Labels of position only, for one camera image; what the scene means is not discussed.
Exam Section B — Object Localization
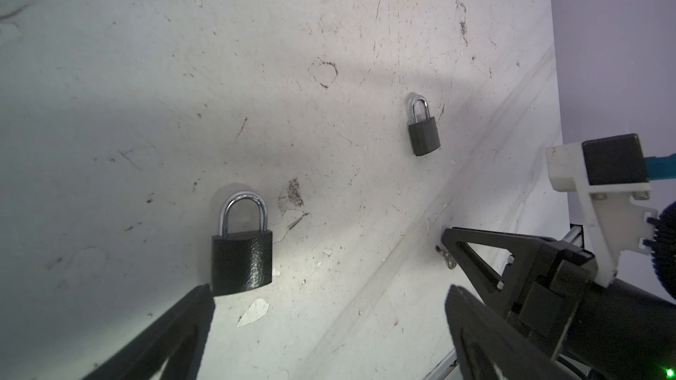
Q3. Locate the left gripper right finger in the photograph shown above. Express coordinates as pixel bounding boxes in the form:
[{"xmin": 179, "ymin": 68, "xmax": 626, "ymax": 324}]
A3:
[{"xmin": 445, "ymin": 284, "xmax": 581, "ymax": 379}]

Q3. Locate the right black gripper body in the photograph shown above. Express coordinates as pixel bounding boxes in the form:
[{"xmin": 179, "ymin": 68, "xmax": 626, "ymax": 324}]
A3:
[{"xmin": 498, "ymin": 239, "xmax": 675, "ymax": 379}]

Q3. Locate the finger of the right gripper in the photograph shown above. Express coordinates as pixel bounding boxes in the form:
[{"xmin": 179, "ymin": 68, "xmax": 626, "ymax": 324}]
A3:
[{"xmin": 441, "ymin": 227, "xmax": 554, "ymax": 317}]

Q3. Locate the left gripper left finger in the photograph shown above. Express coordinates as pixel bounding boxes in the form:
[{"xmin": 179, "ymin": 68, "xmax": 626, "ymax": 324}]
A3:
[{"xmin": 86, "ymin": 284, "xmax": 215, "ymax": 379}]

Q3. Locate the black padlock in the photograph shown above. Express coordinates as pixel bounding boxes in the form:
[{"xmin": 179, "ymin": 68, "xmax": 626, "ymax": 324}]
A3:
[
  {"xmin": 211, "ymin": 191, "xmax": 273, "ymax": 297},
  {"xmin": 408, "ymin": 95, "xmax": 441, "ymax": 157}
]

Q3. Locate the small silver key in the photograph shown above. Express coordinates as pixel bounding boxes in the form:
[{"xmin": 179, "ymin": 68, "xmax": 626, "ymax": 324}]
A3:
[{"xmin": 435, "ymin": 246, "xmax": 458, "ymax": 270}]

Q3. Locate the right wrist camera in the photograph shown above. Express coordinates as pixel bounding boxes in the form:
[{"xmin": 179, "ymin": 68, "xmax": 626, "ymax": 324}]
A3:
[{"xmin": 546, "ymin": 134, "xmax": 675, "ymax": 287}]

